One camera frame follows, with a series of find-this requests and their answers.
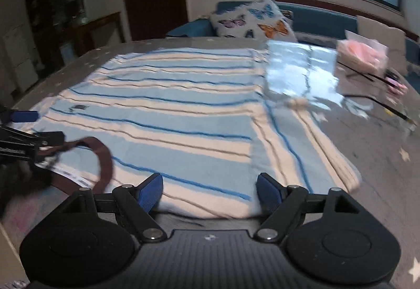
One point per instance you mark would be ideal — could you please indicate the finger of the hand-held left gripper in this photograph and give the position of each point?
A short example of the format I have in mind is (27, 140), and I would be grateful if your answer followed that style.
(21, 116)
(46, 139)

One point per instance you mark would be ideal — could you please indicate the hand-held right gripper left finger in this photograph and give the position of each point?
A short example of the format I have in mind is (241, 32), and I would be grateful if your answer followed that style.
(151, 192)

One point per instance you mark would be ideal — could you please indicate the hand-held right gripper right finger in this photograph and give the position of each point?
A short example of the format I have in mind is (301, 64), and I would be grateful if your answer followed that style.
(269, 193)

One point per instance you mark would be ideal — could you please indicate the striped blue beige towel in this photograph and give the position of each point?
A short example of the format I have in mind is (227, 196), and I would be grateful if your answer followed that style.
(180, 111)

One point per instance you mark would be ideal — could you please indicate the person's left hand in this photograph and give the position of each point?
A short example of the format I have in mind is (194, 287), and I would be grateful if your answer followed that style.
(19, 180)

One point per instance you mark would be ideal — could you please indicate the white cabinet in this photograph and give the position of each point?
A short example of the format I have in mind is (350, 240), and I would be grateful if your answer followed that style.
(19, 55)

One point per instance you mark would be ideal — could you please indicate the grey star tablecloth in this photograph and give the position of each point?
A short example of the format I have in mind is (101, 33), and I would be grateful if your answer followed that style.
(377, 161)

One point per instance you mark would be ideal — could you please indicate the dark display cabinet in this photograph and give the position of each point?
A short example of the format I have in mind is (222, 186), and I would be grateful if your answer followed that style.
(52, 6)

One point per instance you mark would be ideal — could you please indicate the wooden side table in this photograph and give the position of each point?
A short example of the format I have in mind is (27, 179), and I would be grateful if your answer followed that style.
(101, 26)

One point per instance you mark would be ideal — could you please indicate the thin black stick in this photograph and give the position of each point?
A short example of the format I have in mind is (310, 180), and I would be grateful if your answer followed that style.
(364, 74)
(384, 105)

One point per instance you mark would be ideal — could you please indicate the small pink object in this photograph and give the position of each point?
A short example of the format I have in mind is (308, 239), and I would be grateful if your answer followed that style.
(395, 82)

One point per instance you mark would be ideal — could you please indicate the pink tissue pack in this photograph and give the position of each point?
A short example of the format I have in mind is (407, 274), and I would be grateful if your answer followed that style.
(361, 52)

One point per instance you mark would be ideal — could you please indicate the butterfly print pillow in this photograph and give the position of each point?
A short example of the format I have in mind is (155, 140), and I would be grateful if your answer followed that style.
(249, 19)

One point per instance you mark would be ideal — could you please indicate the blue sofa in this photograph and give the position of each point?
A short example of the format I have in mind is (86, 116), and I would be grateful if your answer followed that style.
(315, 18)

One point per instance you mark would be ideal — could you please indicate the beige cushion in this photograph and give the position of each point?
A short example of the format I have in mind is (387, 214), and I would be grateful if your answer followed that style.
(377, 28)

